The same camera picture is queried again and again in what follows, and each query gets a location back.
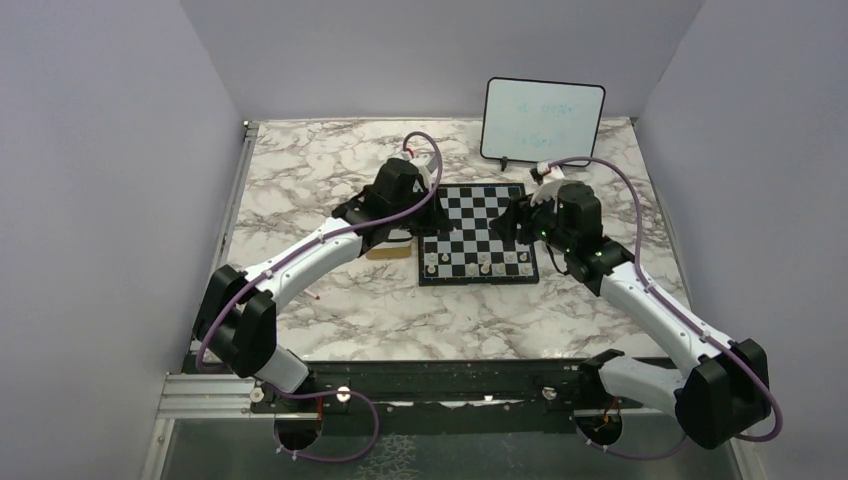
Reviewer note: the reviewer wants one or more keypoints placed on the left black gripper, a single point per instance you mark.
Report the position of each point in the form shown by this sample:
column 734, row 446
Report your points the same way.
column 437, row 218

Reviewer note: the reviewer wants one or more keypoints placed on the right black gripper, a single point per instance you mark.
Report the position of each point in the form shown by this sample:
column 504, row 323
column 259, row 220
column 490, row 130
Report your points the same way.
column 519, row 211

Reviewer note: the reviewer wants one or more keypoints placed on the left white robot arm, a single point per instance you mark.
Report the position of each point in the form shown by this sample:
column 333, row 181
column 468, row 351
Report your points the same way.
column 238, row 313

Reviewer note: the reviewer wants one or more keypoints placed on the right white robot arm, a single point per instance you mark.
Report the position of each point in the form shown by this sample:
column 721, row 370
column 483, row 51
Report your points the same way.
column 717, row 387

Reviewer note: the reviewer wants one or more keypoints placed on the yellow tin tray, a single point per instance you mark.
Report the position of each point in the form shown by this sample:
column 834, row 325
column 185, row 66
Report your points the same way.
column 397, row 246

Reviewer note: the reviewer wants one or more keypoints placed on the black white chessboard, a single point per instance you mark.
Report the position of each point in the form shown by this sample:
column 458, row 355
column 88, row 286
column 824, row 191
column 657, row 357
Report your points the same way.
column 471, row 206

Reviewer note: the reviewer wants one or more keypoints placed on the small whiteboard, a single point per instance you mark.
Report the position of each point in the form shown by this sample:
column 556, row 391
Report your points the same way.
column 530, row 121

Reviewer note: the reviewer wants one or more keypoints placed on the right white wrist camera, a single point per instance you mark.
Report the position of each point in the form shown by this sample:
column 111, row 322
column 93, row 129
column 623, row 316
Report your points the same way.
column 548, row 179

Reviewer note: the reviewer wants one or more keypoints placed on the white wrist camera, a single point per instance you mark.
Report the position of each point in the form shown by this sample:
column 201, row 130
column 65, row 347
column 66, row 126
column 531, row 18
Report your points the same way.
column 548, row 179
column 428, row 166

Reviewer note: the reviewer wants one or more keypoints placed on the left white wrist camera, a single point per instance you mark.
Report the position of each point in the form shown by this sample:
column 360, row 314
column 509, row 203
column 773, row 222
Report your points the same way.
column 428, row 166

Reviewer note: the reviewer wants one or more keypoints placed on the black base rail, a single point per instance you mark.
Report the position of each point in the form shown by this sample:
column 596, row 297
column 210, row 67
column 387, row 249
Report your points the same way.
column 401, row 397

